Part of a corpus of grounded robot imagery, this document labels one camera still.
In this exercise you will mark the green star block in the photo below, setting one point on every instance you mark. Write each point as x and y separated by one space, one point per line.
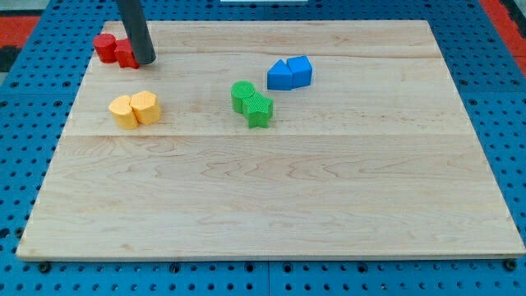
258 110

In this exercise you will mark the grey cylindrical robot arm stick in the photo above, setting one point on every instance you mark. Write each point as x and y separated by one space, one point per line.
135 25

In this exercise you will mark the yellow hexagon block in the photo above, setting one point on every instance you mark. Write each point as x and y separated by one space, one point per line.
145 106

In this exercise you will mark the blue cube block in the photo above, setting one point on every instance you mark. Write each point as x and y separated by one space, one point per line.
301 70

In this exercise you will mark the red cylinder block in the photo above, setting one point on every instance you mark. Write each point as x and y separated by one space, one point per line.
105 45

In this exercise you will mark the yellow heart block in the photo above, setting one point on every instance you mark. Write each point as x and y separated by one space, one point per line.
122 112

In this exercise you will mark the blue triangle block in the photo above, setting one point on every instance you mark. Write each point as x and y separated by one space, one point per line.
279 77

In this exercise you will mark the green cylinder block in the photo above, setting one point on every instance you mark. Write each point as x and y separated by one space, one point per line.
239 91

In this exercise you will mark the red star block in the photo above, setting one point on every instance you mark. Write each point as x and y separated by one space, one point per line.
124 54

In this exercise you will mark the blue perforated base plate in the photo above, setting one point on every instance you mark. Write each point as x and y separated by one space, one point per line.
41 86

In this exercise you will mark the wooden board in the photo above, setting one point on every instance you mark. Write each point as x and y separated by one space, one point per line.
376 159

